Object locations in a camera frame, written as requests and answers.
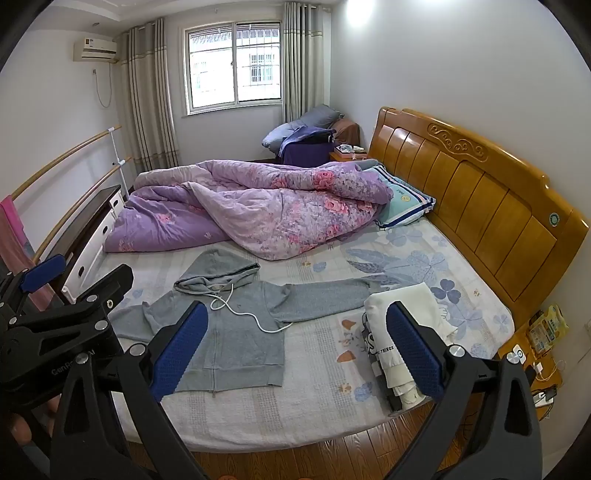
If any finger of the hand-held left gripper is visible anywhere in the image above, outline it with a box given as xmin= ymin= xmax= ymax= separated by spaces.
xmin=0 ymin=254 xmax=68 ymax=306
xmin=65 ymin=264 xmax=134 ymax=326

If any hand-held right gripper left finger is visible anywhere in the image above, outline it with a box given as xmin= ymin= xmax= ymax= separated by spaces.
xmin=50 ymin=301 xmax=209 ymax=480

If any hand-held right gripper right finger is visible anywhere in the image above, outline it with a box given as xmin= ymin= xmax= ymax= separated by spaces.
xmin=385 ymin=301 xmax=543 ymax=480

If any grey hoodie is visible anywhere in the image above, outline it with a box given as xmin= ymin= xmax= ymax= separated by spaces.
xmin=109 ymin=249 xmax=386 ymax=398

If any person's left hand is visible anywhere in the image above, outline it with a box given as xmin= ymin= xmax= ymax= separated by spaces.
xmin=9 ymin=397 xmax=61 ymax=448

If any white dresser with dark top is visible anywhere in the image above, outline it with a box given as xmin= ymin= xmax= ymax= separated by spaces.
xmin=34 ymin=185 xmax=126 ymax=303

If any pink towel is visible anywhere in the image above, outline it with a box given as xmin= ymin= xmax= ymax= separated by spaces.
xmin=0 ymin=195 xmax=54 ymax=308

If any folded white sweatshirt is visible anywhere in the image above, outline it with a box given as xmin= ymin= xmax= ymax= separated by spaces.
xmin=363 ymin=282 xmax=458 ymax=411

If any bed with floral sheet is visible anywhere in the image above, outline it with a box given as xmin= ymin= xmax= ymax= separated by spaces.
xmin=95 ymin=217 xmax=515 ymax=455

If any yellow packet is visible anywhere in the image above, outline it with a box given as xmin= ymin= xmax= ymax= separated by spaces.
xmin=527 ymin=304 xmax=570 ymax=354

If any teal striped pillow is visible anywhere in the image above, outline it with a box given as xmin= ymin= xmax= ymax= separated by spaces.
xmin=362 ymin=165 xmax=437 ymax=230

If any wooden headboard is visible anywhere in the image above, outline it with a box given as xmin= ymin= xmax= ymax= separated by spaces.
xmin=368 ymin=106 xmax=591 ymax=328

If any purple floral quilt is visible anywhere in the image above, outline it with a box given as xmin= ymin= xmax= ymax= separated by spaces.
xmin=104 ymin=159 xmax=394 ymax=261

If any grey striped curtain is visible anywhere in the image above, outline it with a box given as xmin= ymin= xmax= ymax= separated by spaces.
xmin=281 ymin=2 xmax=332 ymax=123
xmin=121 ymin=17 xmax=180 ymax=172

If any dark purple cloth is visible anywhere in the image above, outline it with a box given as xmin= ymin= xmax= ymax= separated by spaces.
xmin=279 ymin=127 xmax=338 ymax=167

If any brown chair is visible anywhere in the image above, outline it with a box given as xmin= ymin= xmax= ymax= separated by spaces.
xmin=332 ymin=119 xmax=361 ymax=146

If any white air conditioner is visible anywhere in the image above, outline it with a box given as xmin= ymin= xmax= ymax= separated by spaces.
xmin=73 ymin=37 xmax=119 ymax=63

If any window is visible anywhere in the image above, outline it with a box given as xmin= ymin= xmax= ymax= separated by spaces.
xmin=182 ymin=21 xmax=283 ymax=116

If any wooden barre rail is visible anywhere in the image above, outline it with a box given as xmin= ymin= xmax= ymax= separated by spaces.
xmin=34 ymin=158 xmax=132 ymax=261
xmin=9 ymin=126 xmax=122 ymax=201

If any white cable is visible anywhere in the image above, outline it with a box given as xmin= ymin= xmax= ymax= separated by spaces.
xmin=531 ymin=360 xmax=566 ymax=383

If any white barre post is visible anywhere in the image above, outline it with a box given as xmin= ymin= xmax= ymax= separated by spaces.
xmin=107 ymin=129 xmax=127 ymax=199

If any air conditioner cable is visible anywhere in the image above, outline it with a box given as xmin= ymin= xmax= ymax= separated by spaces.
xmin=92 ymin=69 xmax=114 ymax=108

